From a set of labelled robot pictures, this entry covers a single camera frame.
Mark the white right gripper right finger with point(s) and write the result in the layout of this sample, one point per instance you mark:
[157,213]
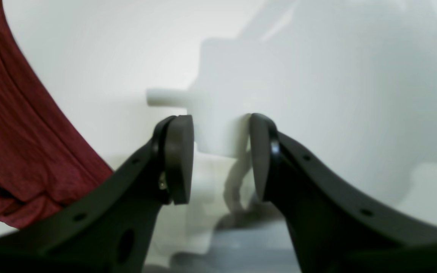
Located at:
[333,226]

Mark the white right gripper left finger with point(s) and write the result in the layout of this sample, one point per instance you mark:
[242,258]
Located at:
[109,230]

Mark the dark red long-sleeve shirt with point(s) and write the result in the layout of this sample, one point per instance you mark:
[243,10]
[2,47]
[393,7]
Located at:
[45,164]

